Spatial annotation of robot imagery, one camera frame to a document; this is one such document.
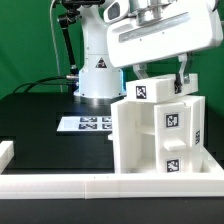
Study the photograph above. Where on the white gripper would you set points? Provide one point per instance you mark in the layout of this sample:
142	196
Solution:
142	31

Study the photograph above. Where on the white cabinet top block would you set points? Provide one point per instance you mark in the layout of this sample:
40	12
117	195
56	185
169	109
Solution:
159	89

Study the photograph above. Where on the white cabinet body box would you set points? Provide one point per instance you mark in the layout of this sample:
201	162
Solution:
133	132

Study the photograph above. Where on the white cabinet door panel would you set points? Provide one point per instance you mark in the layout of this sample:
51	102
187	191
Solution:
110	136

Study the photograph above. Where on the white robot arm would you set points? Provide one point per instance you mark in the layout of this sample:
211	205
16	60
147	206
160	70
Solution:
99	79

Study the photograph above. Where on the white fiducial marker sheet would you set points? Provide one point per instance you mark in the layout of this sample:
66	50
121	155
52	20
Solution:
85	123

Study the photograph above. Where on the white U-shaped obstacle fence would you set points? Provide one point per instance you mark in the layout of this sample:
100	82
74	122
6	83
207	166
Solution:
209	183

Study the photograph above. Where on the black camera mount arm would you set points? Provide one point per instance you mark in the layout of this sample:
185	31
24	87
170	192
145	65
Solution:
71	15

